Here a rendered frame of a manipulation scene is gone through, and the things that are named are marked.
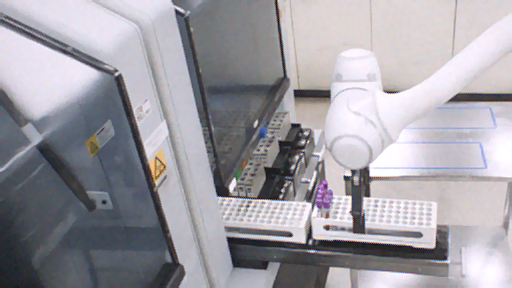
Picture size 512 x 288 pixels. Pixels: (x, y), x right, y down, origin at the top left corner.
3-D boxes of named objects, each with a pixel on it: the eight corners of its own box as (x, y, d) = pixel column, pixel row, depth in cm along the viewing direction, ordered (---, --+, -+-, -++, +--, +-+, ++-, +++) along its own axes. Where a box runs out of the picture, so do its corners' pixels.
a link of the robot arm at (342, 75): (335, 107, 123) (330, 137, 112) (331, 41, 114) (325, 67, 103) (383, 106, 121) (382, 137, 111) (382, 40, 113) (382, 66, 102)
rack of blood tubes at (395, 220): (312, 238, 134) (310, 219, 130) (320, 213, 142) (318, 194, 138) (434, 248, 128) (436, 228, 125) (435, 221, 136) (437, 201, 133)
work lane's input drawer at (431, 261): (185, 260, 145) (178, 235, 140) (204, 227, 156) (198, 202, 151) (466, 286, 130) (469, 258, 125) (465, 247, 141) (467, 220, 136)
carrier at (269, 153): (273, 150, 172) (271, 133, 169) (279, 150, 172) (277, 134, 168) (262, 170, 163) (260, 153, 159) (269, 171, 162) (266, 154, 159)
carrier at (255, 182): (259, 177, 160) (256, 160, 156) (266, 178, 159) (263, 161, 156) (247, 201, 150) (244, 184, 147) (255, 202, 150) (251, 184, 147)
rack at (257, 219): (195, 238, 142) (190, 219, 138) (209, 214, 150) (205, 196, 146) (306, 246, 136) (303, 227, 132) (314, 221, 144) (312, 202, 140)
